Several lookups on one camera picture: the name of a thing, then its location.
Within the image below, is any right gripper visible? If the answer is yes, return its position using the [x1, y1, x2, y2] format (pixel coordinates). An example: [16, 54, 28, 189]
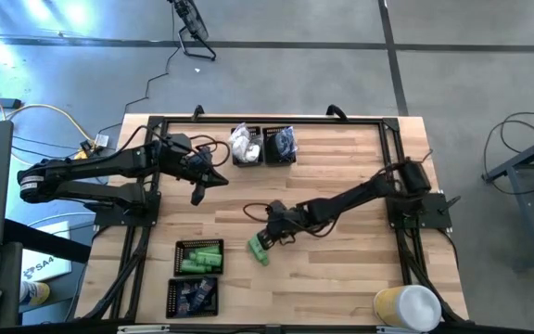
[253, 199, 308, 251]

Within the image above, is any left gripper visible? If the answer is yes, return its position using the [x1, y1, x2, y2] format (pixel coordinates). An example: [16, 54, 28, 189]
[167, 134, 230, 207]

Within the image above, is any small green packet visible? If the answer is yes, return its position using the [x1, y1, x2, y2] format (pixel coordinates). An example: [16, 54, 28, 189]
[179, 259, 212, 275]

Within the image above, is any black slotted plastic basket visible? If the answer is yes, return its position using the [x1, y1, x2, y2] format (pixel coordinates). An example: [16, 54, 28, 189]
[261, 125, 297, 167]
[173, 237, 225, 276]
[164, 276, 220, 319]
[230, 125, 265, 167]

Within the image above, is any yellow white cylindrical container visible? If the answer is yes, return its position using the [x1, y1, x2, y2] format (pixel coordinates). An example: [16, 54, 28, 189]
[372, 284, 443, 333]

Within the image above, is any black desk leg beam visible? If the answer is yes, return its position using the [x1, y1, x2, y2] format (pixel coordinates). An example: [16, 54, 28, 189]
[5, 217, 93, 264]

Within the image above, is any black floor fan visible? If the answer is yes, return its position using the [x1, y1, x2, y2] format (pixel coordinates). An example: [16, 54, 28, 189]
[167, 0, 218, 63]

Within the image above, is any white printed cardboard box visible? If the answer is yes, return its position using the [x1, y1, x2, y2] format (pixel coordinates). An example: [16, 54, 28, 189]
[19, 221, 73, 283]

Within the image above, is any yellow white can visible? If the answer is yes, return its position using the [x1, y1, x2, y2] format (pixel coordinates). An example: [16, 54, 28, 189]
[19, 280, 51, 307]

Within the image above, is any grey metal side table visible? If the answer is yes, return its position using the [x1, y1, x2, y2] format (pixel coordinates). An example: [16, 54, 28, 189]
[482, 127, 534, 273]

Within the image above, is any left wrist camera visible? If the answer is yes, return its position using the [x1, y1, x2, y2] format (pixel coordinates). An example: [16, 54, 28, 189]
[187, 146, 215, 168]

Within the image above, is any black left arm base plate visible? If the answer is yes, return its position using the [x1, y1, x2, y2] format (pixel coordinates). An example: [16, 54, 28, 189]
[93, 190, 162, 228]

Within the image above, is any black fan power cable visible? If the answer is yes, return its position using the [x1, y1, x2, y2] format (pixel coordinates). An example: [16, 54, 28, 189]
[95, 44, 178, 138]

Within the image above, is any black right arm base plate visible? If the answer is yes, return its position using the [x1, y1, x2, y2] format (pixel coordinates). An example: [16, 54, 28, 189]
[385, 191, 462, 231]

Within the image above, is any cream floor cable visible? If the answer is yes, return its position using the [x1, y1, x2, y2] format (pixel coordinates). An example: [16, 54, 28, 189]
[0, 76, 97, 169]

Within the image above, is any black floor cable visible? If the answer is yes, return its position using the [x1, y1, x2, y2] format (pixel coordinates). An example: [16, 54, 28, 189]
[478, 109, 534, 196]

